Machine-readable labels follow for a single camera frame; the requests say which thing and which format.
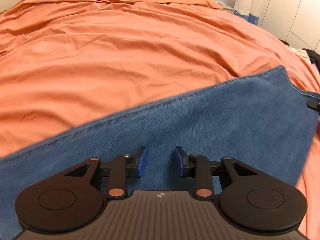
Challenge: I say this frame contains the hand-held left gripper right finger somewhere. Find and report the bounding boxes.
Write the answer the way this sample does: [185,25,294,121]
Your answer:
[174,145,258,200]

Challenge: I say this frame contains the blue cloth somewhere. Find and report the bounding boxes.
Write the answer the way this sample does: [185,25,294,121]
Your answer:
[234,9,260,25]

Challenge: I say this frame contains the white wardrobe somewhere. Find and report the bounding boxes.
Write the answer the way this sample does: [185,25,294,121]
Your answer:
[259,0,320,50]

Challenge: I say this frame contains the orange duvet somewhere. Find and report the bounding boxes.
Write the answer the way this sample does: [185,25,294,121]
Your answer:
[0,0,320,240]

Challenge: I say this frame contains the pile of clothes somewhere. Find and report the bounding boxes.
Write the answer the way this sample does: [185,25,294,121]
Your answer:
[287,45,320,74]

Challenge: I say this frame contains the blue denim pants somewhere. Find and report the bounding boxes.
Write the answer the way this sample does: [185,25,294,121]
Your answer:
[0,65,320,233]

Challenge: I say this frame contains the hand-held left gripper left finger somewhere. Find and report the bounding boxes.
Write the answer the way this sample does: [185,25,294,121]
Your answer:
[64,145,148,200]

